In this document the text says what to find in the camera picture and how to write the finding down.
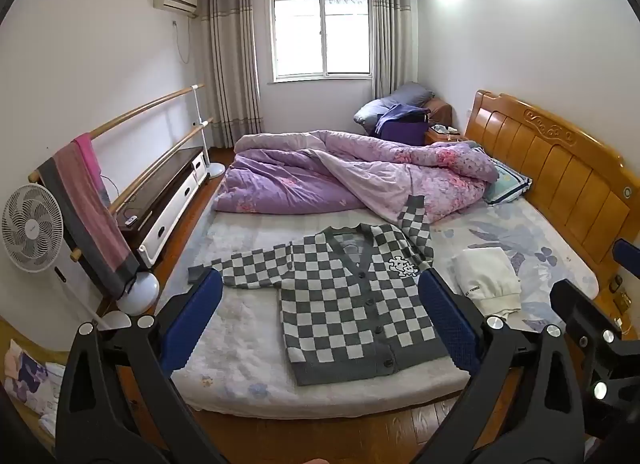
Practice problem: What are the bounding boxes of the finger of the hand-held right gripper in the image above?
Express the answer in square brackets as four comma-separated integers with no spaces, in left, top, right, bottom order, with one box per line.
[550,279,640,425]
[612,239,640,271]

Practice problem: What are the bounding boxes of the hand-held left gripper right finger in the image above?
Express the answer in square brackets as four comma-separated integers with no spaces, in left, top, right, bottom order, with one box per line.
[412,268,601,464]

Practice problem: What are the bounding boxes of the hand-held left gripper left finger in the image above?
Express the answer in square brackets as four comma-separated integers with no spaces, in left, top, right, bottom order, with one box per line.
[55,268,236,464]

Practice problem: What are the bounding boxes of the grey white checkered cardigan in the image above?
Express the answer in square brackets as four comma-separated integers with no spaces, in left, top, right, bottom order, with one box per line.
[187,195,451,387]

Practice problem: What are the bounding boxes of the folded white sweatshirt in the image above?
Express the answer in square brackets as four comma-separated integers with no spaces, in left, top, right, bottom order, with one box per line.
[452,247,522,319]

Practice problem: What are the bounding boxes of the pale floral bed sheet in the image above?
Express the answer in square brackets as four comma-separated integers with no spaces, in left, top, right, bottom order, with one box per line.
[430,196,601,333]

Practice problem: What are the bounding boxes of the wooden bed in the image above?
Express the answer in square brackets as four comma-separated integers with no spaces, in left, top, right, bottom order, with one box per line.
[150,90,631,420]

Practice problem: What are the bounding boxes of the dark white tv cabinet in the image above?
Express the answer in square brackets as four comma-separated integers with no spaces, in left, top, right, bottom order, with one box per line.
[112,146,208,269]

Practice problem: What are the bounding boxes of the blue patterned pillow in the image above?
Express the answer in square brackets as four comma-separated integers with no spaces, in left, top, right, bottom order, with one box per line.
[482,159,533,205]

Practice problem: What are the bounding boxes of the pink grey striped towel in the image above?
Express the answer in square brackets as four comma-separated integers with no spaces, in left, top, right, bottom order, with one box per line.
[37,140,141,301]

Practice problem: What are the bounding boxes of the purple floral quilt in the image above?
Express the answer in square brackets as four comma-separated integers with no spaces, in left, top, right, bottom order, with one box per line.
[214,130,501,223]

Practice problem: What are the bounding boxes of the floral cloth pile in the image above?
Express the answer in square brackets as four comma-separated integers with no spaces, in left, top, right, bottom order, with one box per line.
[5,341,67,416]

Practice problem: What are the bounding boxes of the white standing fan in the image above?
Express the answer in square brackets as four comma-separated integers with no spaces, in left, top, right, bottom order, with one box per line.
[1,184,103,317]

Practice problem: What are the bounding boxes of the bright pink cloth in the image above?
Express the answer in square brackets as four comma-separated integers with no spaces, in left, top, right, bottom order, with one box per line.
[74,134,111,207]

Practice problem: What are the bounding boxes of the wooden nightstand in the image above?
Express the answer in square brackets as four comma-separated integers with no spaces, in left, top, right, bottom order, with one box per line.
[425,124,468,146]

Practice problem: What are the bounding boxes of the purple storage bag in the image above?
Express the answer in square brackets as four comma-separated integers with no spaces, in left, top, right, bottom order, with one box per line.
[375,104,431,147]

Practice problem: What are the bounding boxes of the wooden ballet barre stand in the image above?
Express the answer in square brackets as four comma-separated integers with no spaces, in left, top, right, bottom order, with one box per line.
[27,85,226,317]

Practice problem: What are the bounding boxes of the grey beige striped curtain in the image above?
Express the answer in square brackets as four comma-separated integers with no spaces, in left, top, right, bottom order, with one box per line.
[200,0,264,149]
[372,0,421,102]

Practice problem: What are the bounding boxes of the white framed window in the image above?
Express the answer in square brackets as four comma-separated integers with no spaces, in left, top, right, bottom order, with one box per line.
[269,0,373,82]

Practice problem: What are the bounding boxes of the air conditioner power cable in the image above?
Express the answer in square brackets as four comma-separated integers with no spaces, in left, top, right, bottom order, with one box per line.
[172,18,192,64]

